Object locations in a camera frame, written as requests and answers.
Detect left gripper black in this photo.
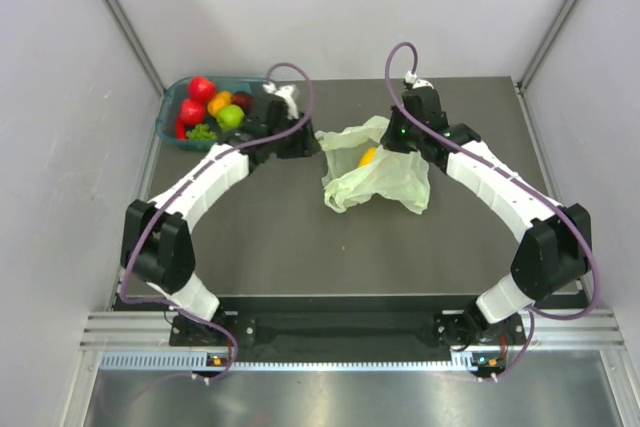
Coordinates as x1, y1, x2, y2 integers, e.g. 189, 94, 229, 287
265, 110, 319, 158

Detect yellow fake mango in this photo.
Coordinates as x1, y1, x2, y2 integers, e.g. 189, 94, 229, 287
358, 147, 377, 167

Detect light green plastic bag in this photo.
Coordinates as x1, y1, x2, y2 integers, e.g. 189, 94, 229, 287
316, 116, 431, 215

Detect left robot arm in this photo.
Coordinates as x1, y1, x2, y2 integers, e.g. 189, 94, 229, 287
120, 94, 320, 344

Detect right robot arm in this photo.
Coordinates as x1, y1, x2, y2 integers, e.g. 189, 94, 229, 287
381, 81, 591, 347

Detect dark red fake fruit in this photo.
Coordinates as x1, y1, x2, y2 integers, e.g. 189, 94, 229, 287
231, 91, 253, 111

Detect green fake apple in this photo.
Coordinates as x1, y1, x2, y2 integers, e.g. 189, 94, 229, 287
216, 104, 245, 131

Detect orange fake fruit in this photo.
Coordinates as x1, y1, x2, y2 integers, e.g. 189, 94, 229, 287
207, 90, 233, 117

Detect green fake grapes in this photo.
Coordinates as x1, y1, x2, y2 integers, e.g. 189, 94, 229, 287
186, 123, 218, 141

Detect upper red fake apple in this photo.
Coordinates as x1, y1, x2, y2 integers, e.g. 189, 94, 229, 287
187, 75, 217, 104

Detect red fake chili pepper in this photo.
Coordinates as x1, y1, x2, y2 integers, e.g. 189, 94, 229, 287
175, 118, 187, 140

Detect teal plastic basket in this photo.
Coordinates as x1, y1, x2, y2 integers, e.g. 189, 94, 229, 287
155, 76, 264, 152

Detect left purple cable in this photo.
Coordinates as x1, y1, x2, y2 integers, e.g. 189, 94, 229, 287
119, 62, 315, 381

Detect purple cable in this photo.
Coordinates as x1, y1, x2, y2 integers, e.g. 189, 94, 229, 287
119, 62, 315, 381
383, 43, 599, 381

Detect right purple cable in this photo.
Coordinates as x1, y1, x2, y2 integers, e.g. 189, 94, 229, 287
383, 43, 599, 381

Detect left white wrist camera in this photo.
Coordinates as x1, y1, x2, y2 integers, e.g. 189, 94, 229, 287
262, 82, 300, 119

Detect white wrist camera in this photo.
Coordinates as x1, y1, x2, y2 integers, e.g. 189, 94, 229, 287
403, 71, 435, 90
262, 82, 300, 119

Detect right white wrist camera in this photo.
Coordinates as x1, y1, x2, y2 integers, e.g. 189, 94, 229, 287
403, 71, 435, 90

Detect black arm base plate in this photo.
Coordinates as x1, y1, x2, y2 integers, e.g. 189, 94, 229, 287
168, 310, 526, 348

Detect aluminium frame rail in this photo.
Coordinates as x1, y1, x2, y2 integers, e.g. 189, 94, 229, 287
80, 311, 175, 350

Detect grey slotted cable duct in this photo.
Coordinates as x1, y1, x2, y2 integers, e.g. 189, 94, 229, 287
99, 351, 506, 372

